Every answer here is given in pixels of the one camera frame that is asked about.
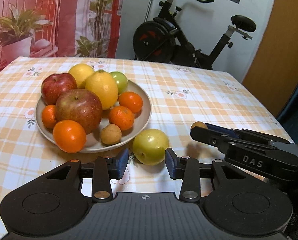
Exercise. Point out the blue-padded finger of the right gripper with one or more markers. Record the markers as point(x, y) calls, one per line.
point(222, 130)

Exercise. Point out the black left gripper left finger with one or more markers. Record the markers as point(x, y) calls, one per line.
point(101, 171)

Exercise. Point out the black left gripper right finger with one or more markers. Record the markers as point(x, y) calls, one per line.
point(191, 171)

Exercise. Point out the yellow-green apple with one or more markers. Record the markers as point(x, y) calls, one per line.
point(149, 146)

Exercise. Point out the grey round plate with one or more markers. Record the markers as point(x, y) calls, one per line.
point(93, 142)

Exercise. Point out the small brown ball fruit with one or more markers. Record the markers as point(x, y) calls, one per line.
point(199, 124)

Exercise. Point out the front orange mandarin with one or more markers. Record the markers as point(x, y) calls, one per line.
point(69, 136)

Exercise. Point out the orange mandarin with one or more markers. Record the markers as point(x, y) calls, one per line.
point(122, 117)
point(69, 136)
point(49, 116)
point(131, 100)

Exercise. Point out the middle orange mandarin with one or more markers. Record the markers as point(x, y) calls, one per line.
point(122, 117)

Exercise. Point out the large red-yellow apple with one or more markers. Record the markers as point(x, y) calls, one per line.
point(82, 106)

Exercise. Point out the rear right orange mandarin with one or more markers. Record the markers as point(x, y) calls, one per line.
point(131, 100)

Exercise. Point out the left orange mandarin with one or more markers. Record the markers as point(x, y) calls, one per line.
point(49, 116)

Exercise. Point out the front yellow lemon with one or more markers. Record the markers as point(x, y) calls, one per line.
point(104, 86)

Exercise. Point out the yellow lemon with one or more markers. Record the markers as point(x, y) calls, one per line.
point(81, 72)
point(104, 86)

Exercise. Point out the wooden door panel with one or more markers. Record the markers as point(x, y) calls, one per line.
point(273, 75)

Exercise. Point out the small green apple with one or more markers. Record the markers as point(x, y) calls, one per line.
point(121, 81)

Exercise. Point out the dark red apple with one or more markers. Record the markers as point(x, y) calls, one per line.
point(55, 85)

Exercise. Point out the rear yellow lemon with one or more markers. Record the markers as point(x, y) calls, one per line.
point(81, 72)

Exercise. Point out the black exercise bike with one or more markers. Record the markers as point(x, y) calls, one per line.
point(162, 39)

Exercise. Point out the pink printed backdrop curtain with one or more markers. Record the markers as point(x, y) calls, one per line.
point(50, 28)

